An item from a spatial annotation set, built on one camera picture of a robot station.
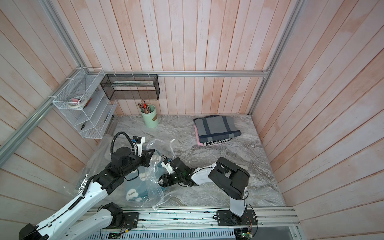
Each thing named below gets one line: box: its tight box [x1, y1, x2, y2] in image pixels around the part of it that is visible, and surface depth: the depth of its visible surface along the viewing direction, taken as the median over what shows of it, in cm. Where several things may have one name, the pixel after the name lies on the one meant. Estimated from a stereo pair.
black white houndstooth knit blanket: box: [203, 137, 233, 147], surface depth 100 cm
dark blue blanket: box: [193, 115, 242, 144], surface depth 103 cm
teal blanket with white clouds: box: [124, 161, 166, 205], surface depth 75 cm
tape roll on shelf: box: [67, 95, 88, 109], surface depth 76 cm
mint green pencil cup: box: [141, 104, 159, 128], surface depth 109 cm
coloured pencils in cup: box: [137, 99, 150, 114], surface depth 100 cm
